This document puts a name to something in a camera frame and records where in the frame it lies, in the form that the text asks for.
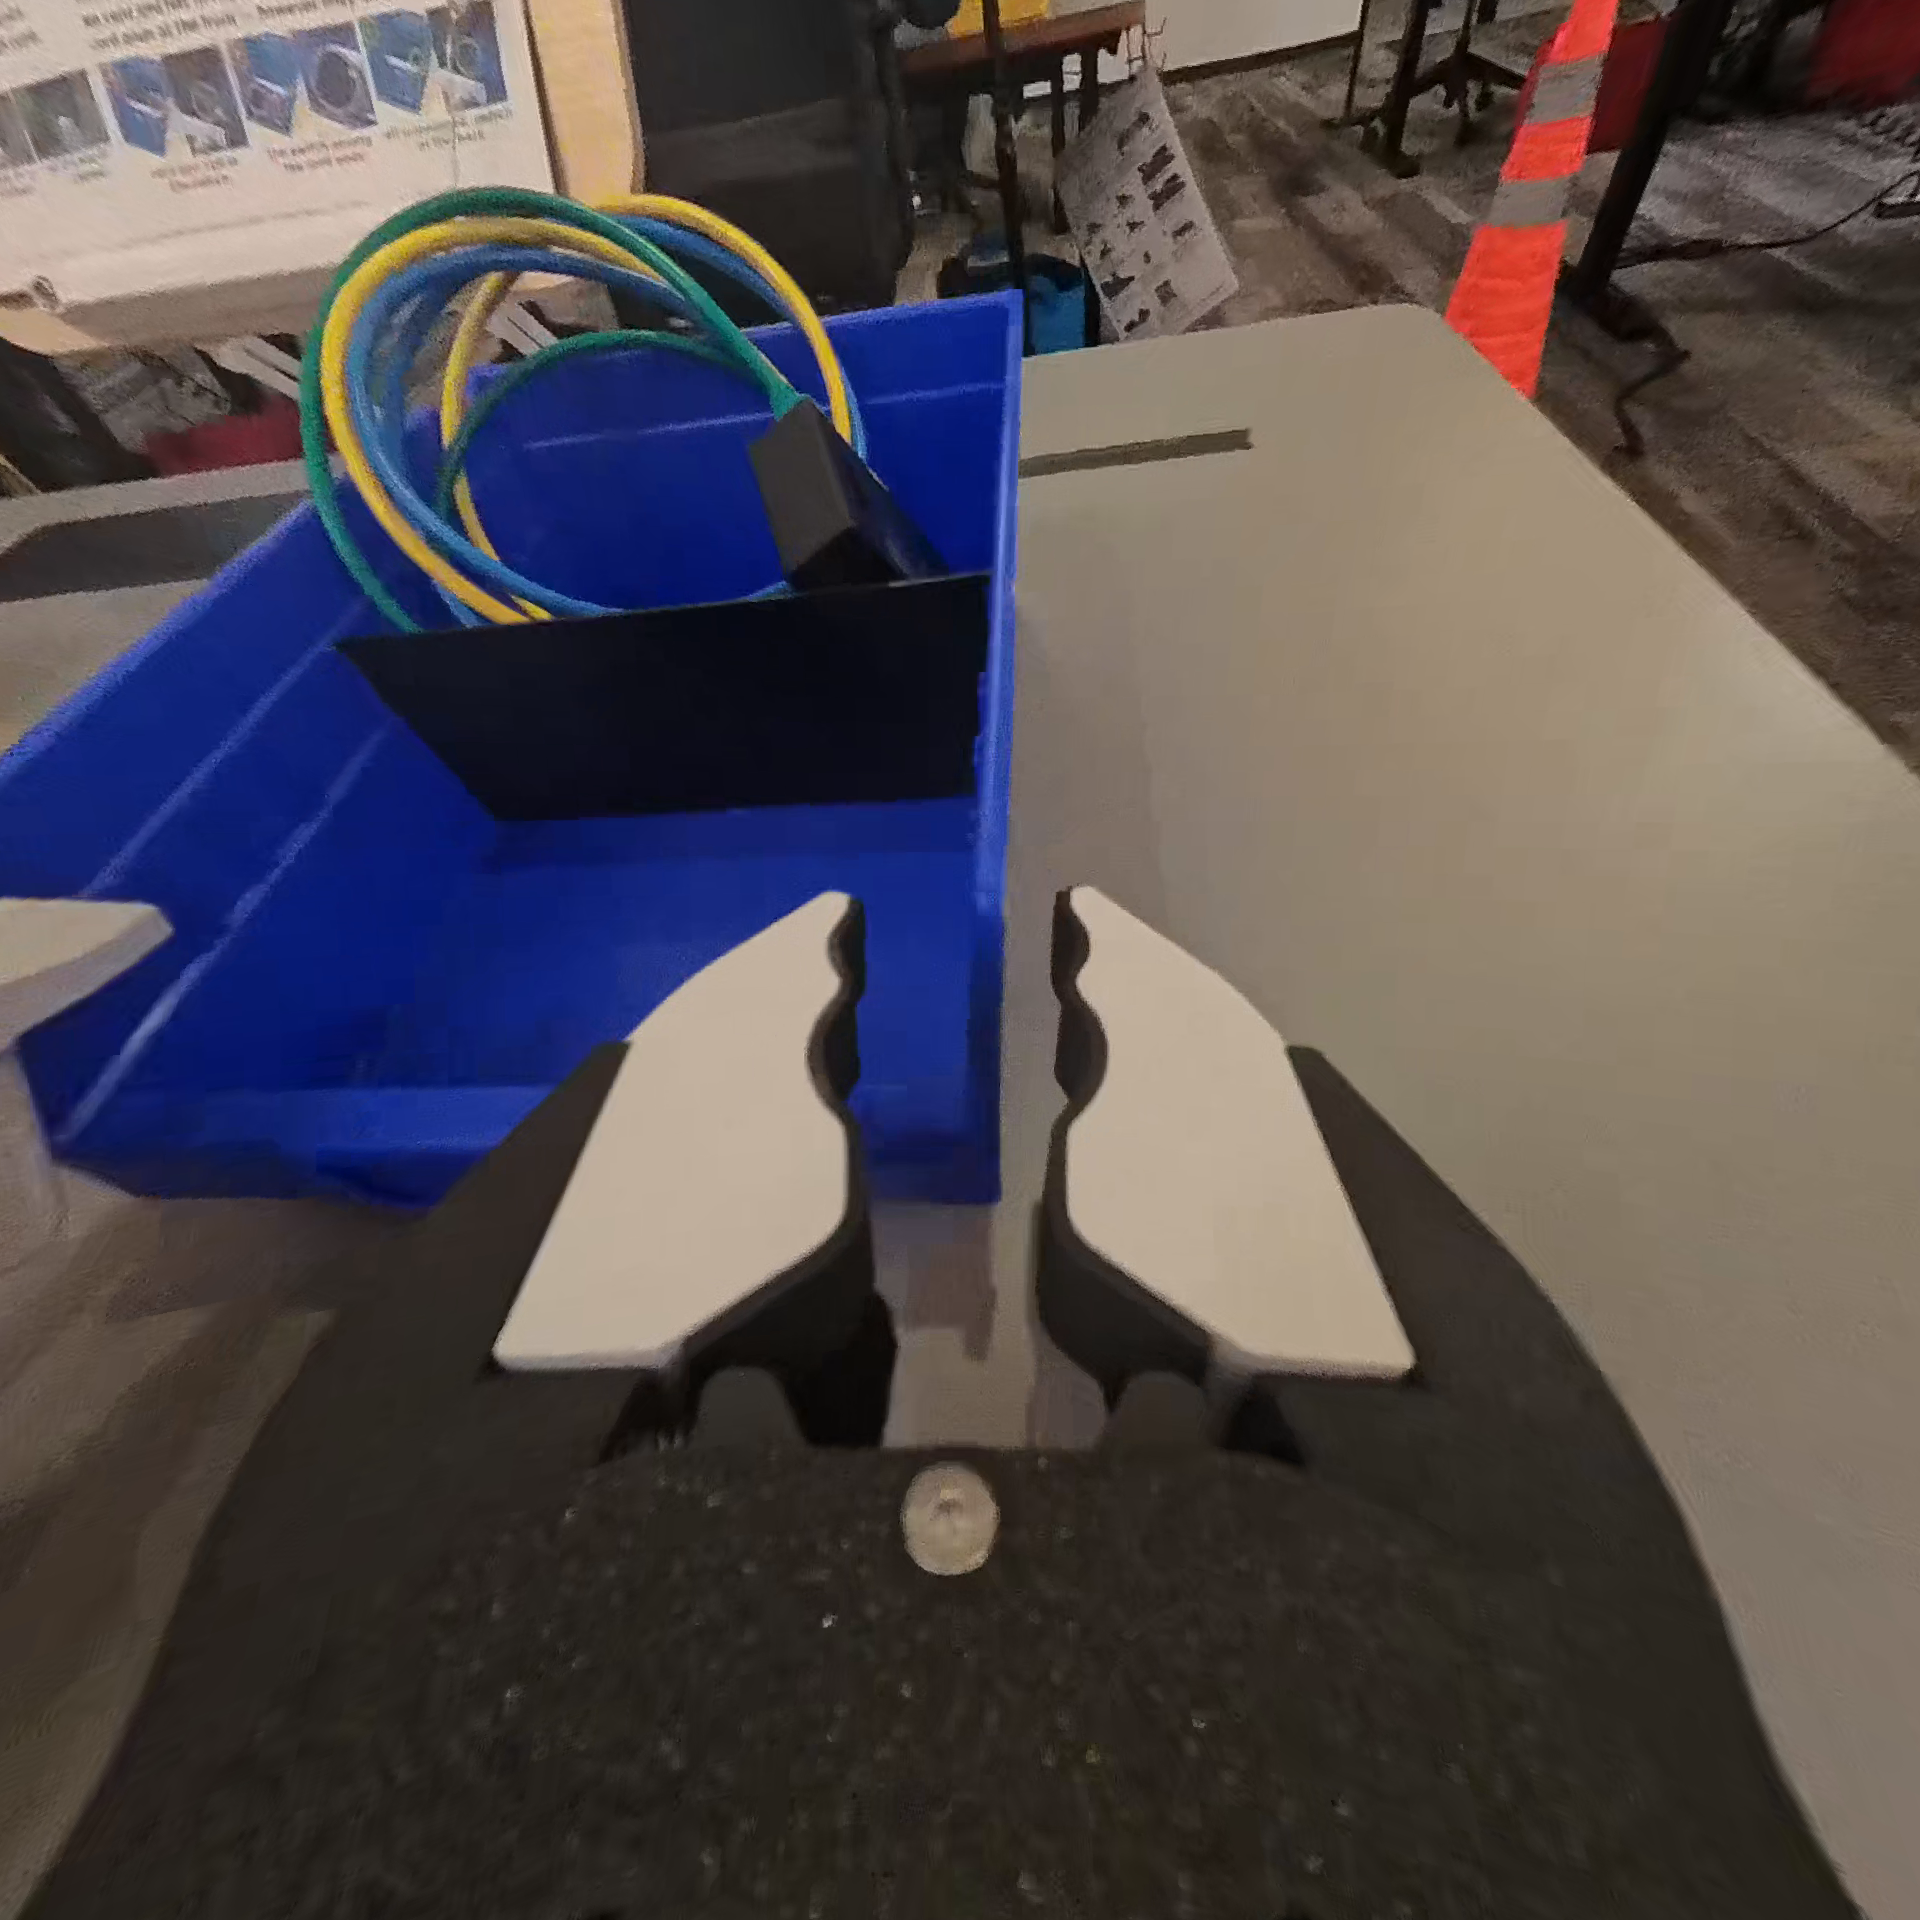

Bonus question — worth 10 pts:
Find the blue plastic bin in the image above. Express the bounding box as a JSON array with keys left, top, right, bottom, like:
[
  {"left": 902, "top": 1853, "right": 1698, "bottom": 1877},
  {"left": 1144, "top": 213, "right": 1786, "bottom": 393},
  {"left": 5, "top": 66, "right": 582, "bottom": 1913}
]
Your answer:
[{"left": 0, "top": 291, "right": 1025, "bottom": 1209}]

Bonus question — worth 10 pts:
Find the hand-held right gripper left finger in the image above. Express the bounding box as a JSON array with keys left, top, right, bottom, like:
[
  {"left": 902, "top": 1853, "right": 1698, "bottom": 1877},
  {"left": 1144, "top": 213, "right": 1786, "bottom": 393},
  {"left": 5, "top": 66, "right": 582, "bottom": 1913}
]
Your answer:
[{"left": 491, "top": 892, "right": 876, "bottom": 1373}]

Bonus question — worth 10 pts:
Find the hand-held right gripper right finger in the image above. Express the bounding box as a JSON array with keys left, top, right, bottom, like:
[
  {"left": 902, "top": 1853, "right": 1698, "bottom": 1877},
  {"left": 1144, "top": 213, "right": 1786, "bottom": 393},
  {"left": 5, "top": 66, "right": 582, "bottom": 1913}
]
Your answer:
[{"left": 1033, "top": 883, "right": 1419, "bottom": 1381}]

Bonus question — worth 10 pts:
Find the red box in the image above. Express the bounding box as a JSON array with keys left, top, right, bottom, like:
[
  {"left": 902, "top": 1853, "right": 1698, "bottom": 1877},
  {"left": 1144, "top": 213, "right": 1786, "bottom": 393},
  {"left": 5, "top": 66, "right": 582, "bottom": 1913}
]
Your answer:
[{"left": 1590, "top": 13, "right": 1669, "bottom": 152}]

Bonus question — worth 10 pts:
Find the blue ethernet cable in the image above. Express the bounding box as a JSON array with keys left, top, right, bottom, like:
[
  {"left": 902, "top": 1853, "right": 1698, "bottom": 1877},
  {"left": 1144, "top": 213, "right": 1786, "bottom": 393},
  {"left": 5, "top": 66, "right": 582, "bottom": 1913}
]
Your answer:
[{"left": 360, "top": 216, "right": 863, "bottom": 619}]

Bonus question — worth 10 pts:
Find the green ethernet cable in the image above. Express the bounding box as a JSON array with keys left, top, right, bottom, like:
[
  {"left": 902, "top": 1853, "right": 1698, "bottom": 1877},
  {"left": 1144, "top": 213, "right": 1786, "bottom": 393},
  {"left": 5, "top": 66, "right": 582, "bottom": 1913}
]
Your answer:
[{"left": 299, "top": 185, "right": 797, "bottom": 631}]

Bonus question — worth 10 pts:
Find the black divider of blue bin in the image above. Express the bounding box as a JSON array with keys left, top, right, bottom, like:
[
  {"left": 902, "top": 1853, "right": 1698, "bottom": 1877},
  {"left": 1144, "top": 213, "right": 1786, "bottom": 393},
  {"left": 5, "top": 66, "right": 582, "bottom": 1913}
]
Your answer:
[{"left": 335, "top": 572, "right": 992, "bottom": 822}]

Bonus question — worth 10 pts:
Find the blue bucket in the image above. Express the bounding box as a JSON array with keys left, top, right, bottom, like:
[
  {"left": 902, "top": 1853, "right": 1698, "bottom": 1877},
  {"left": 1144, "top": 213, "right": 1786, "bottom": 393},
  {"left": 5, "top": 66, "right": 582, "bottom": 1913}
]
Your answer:
[{"left": 942, "top": 245, "right": 1104, "bottom": 358}]

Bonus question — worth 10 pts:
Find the hanging printed paper sheet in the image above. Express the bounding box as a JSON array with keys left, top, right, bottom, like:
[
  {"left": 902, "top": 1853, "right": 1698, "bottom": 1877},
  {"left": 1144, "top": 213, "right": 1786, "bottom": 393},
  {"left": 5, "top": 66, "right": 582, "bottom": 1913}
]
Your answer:
[{"left": 1054, "top": 66, "right": 1239, "bottom": 340}]

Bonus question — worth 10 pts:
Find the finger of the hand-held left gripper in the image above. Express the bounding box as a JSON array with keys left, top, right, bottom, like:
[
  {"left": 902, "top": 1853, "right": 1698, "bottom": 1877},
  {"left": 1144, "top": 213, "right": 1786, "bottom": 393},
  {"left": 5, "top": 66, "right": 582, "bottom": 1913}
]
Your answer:
[{"left": 0, "top": 899, "right": 173, "bottom": 1051}]

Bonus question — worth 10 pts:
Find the instruction sheet on wooden board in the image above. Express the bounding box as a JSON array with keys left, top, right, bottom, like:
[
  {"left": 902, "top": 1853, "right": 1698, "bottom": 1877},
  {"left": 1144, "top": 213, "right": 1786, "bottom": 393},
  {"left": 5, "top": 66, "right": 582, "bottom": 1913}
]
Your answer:
[{"left": 0, "top": 0, "right": 639, "bottom": 348}]

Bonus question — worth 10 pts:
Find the orange traffic cone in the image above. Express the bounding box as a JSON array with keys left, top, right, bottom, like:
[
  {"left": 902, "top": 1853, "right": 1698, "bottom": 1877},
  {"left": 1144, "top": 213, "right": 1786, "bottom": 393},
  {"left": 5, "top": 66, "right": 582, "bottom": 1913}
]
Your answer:
[{"left": 1444, "top": 0, "right": 1622, "bottom": 399}]

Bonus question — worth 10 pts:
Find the black network switch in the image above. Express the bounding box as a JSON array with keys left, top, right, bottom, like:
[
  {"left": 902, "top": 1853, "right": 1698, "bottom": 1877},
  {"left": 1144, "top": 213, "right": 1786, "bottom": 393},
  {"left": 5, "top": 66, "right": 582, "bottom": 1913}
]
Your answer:
[{"left": 749, "top": 395, "right": 949, "bottom": 589}]

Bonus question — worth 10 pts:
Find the yellow ethernet cable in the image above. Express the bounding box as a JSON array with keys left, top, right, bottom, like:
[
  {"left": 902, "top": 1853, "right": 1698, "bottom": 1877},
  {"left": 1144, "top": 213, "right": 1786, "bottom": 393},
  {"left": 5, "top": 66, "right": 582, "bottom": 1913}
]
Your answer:
[{"left": 322, "top": 194, "right": 863, "bottom": 623}]

